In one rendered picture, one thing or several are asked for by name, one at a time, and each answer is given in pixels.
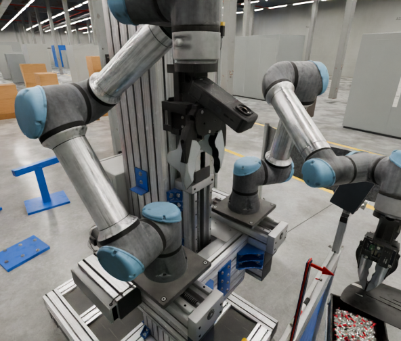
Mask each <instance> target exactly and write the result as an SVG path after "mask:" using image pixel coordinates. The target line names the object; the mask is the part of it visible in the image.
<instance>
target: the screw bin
mask: <svg viewBox="0 0 401 341"><path fill-rule="evenodd" d="M330 296H331V299H330V302H329V307H328V329H327V341H332V325H333V308H334V307H337V308H340V309H342V310H346V311H348V312H351V313H354V314H358V315H360V316H362V317H366V318H368V319H372V320H374V321H375V323H376V325H375V327H376V333H377V341H389V339H388V334H387V328H386V324H385V322H384V321H381V320H379V319H377V318H375V317H373V316H371V315H368V314H366V313H364V312H362V311H360V310H358V309H356V308H354V307H352V306H350V305H348V304H346V303H344V301H342V299H340V296H338V295H336V294H332V293H331V294H330Z"/></svg>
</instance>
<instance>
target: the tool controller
mask: <svg viewBox="0 0 401 341"><path fill-rule="evenodd" d="M376 185H377V184H374V183H370V182H367V181H363V182H358V183H350V184H343V185H339V186H338V187H337V189H336V191H335V193H334V194H333V196H332V197H331V199H330V202H331V203H333V204H334V205H336V206H338V207H340V208H342V209H344V210H346V211H347V212H350V213H351V214H354V213H355V212H356V211H357V210H359V208H361V209H363V210H364V209H365V208H366V205H367V204H368V202H367V201H365V200H366V199H367V197H368V195H369V194H370V193H371V192H372V190H373V189H374V188H375V186H376Z"/></svg>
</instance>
